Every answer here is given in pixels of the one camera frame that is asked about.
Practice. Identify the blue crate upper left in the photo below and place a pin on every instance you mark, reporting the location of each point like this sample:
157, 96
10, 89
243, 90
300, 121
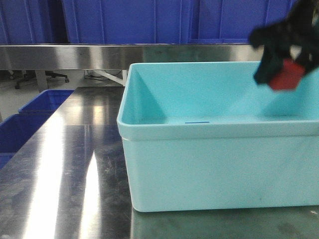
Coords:
24, 22

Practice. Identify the blue bin lower far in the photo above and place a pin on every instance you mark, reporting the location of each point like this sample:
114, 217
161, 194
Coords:
47, 102

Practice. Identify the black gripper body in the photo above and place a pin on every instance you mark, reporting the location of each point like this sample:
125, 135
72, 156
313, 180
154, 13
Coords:
300, 28

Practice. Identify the blue bin lower near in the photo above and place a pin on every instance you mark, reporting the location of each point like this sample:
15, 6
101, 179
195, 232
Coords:
15, 131

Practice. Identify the blue crate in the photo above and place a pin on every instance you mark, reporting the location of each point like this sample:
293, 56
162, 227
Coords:
232, 21
127, 21
24, 22

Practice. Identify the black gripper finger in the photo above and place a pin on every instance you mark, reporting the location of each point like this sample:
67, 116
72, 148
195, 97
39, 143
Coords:
307, 60
270, 65

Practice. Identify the blue crate upper right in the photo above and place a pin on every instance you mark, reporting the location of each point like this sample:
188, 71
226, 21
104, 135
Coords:
232, 21

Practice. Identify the red cube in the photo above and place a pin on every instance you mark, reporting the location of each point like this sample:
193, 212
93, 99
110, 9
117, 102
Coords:
288, 78

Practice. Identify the stainless steel shelf rail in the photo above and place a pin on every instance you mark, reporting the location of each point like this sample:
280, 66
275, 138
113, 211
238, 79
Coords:
117, 57

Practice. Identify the white table frame leg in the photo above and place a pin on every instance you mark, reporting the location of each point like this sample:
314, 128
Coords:
102, 75

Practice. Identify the black office chair base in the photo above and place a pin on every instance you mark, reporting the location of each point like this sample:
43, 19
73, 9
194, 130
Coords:
30, 74

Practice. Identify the light teal plastic bin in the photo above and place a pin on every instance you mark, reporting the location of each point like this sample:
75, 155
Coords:
204, 135

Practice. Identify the blue crate upper middle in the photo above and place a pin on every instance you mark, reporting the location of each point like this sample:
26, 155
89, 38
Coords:
127, 21

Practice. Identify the blue bin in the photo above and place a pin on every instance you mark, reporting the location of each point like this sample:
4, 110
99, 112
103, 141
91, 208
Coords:
15, 131
47, 102

